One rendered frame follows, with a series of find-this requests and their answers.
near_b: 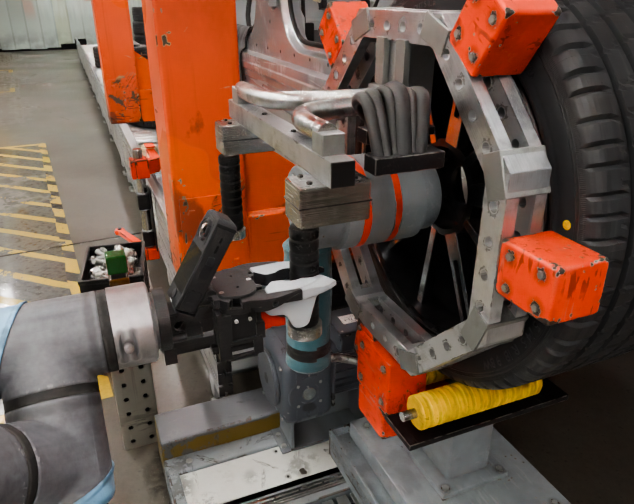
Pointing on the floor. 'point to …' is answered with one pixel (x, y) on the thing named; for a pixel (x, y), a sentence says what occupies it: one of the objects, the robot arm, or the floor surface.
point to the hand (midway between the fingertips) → (319, 272)
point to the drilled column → (136, 405)
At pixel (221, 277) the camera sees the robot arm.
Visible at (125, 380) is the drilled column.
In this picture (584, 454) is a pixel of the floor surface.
